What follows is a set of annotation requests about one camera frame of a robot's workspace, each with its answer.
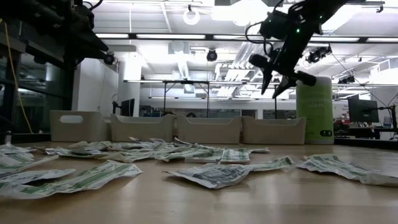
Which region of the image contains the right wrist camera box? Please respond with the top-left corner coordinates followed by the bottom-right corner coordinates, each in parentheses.
top-left (259, 10), bottom-right (290, 40)

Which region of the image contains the black bar with light strips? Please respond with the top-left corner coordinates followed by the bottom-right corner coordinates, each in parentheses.
top-left (95, 32), bottom-right (398, 44)

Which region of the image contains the green disinfectant wipes canister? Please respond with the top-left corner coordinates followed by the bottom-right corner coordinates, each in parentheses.
top-left (295, 76), bottom-right (335, 146)

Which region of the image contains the dark office desk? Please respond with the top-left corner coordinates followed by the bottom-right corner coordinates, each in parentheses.
top-left (333, 126), bottom-right (398, 141)

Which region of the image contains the black workstation frame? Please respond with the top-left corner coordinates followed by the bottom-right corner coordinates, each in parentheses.
top-left (124, 79), bottom-right (296, 119)

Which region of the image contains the black computer monitor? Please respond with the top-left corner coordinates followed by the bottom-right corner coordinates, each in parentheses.
top-left (111, 98), bottom-right (136, 118)
top-left (347, 98), bottom-right (379, 124)

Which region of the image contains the yellow power cord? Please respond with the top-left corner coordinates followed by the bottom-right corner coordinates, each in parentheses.
top-left (1, 20), bottom-right (34, 134)

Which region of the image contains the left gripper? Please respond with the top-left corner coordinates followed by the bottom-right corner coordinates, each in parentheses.
top-left (62, 4), bottom-right (109, 66)

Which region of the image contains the white ring lamp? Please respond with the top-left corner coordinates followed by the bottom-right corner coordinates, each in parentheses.
top-left (182, 4), bottom-right (201, 26)

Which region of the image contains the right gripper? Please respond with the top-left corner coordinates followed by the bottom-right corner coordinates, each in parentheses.
top-left (248, 18), bottom-right (317, 100)

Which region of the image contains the light grey plastic bin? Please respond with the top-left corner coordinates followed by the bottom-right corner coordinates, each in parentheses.
top-left (176, 115), bottom-right (241, 144)
top-left (110, 113), bottom-right (176, 143)
top-left (49, 110), bottom-right (109, 143)
top-left (241, 116), bottom-right (305, 144)

